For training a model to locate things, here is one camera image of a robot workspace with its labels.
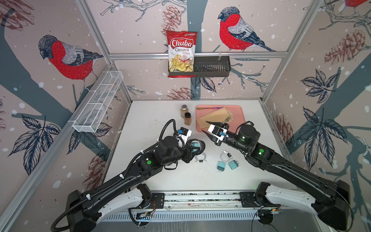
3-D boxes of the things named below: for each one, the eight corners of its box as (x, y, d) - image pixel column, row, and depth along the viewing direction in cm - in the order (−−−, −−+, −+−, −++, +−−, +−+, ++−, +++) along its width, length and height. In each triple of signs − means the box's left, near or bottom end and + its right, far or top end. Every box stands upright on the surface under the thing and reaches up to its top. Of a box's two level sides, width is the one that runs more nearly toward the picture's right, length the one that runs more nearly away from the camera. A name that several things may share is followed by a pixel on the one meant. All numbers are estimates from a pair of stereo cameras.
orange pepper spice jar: (184, 125, 106) (184, 118, 100) (184, 119, 110) (184, 112, 103) (191, 125, 106) (191, 118, 100) (191, 119, 110) (191, 112, 103)
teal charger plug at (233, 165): (231, 170, 85) (232, 169, 83) (227, 163, 88) (228, 162, 86) (239, 166, 87) (240, 165, 85) (234, 160, 89) (235, 158, 87)
